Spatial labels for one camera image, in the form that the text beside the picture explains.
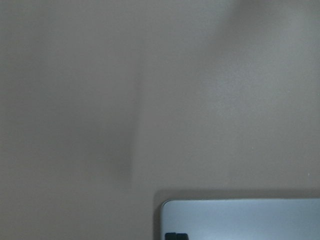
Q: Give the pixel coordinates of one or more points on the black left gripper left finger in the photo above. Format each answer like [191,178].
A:
[171,236]

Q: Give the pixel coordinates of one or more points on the grey laptop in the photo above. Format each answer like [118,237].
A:
[242,219]

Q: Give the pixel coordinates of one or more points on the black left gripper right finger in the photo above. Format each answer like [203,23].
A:
[182,236]

